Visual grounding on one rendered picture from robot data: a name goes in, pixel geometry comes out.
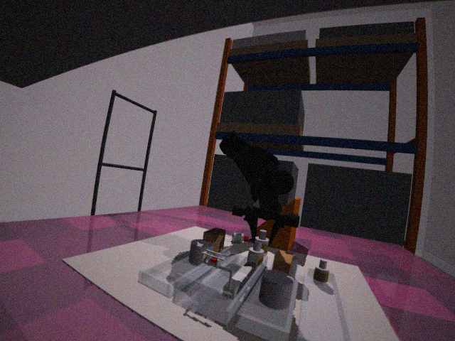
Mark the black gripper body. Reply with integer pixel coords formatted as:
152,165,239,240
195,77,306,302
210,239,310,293
232,190,300,228

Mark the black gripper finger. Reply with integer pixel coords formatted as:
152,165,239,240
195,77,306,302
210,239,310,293
244,218,257,243
268,223,285,247

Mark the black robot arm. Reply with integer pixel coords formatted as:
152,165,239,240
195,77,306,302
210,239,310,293
219,131,294,221

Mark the small white jar with tan label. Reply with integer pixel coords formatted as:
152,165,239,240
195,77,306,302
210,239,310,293
313,259,330,286

